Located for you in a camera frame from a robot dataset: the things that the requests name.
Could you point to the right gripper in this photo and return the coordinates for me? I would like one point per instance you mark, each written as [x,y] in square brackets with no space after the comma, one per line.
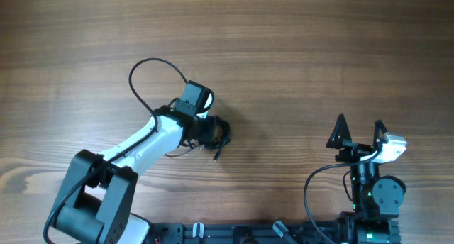
[354,150]

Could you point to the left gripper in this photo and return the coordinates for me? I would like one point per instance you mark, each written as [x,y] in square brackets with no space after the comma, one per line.
[205,121]

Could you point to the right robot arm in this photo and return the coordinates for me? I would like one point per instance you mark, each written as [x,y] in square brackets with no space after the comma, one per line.
[375,198]

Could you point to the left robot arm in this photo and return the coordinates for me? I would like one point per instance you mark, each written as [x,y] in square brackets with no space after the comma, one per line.
[95,198]

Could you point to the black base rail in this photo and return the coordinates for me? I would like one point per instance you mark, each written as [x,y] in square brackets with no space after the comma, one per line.
[248,232]

